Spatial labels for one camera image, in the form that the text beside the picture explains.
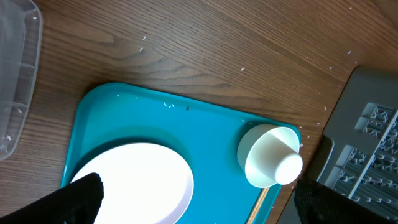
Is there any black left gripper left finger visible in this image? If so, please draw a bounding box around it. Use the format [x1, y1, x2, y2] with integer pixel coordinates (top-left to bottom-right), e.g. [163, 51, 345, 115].
[1, 173, 104, 224]

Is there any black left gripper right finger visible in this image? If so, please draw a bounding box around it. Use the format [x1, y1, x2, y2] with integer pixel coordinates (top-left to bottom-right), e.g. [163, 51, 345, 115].
[294, 178, 392, 224]

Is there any wooden chopstick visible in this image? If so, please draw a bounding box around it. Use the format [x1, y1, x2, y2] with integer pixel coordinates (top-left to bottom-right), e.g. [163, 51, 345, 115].
[246, 187, 269, 224]

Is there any white paper cup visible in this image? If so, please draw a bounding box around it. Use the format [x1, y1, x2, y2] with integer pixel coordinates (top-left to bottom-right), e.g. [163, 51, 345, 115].
[244, 126, 304, 189]

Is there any large white plate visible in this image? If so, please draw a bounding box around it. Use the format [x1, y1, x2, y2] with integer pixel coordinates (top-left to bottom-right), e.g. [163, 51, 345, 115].
[73, 143, 194, 224]

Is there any white upturned bowl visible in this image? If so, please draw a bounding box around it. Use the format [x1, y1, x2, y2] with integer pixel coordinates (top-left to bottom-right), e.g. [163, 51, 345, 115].
[236, 124, 302, 189]

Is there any grey dish rack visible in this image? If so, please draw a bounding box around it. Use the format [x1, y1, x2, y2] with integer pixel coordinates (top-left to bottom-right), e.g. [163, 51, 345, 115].
[279, 66, 397, 223]

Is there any teal plastic tray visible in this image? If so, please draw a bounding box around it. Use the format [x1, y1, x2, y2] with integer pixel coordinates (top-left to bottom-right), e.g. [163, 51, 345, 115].
[61, 83, 272, 223]

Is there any clear plastic bin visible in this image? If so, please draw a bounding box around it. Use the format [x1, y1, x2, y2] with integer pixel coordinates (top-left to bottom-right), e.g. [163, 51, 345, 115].
[1, 0, 43, 159]

